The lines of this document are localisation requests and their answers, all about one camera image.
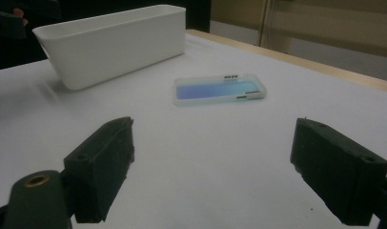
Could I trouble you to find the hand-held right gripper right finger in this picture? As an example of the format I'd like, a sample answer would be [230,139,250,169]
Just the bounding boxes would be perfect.
[290,117,387,227]

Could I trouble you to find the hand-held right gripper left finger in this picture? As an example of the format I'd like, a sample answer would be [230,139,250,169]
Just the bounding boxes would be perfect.
[63,115,135,224]

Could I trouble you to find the white plastic bin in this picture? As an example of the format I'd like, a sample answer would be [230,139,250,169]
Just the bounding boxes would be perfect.
[31,4,187,92]

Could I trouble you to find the iridescent translucent phone case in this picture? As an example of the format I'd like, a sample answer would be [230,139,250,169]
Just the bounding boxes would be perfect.
[173,73,268,108]

